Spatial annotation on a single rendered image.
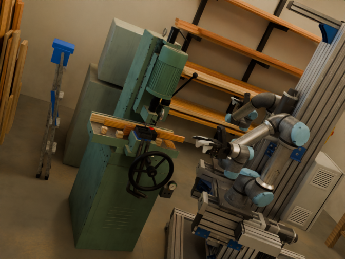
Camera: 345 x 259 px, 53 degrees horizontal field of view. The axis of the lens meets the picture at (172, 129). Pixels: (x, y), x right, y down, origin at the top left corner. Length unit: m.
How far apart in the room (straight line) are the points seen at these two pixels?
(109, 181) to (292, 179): 1.19
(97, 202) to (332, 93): 1.63
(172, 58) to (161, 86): 0.18
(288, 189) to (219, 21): 2.88
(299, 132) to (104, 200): 1.31
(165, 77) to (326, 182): 1.22
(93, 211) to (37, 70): 2.64
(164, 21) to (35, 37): 1.57
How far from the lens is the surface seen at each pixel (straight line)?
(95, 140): 2.16
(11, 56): 3.29
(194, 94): 4.95
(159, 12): 4.59
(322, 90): 2.27
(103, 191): 2.38
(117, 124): 2.32
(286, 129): 1.97
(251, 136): 2.00
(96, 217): 2.51
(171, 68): 2.19
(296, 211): 2.50
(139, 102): 2.39
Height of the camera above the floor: 1.78
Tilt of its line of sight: 19 degrees down
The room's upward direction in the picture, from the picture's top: 24 degrees clockwise
